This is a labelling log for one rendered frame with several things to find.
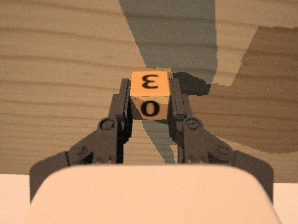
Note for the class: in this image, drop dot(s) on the orange calendar cube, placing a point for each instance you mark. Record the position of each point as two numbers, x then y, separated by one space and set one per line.
150 95

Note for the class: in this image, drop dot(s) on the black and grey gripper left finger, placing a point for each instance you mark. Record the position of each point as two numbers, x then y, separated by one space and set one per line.
103 146

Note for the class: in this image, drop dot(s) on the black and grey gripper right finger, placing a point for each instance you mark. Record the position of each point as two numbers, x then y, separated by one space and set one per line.
196 145

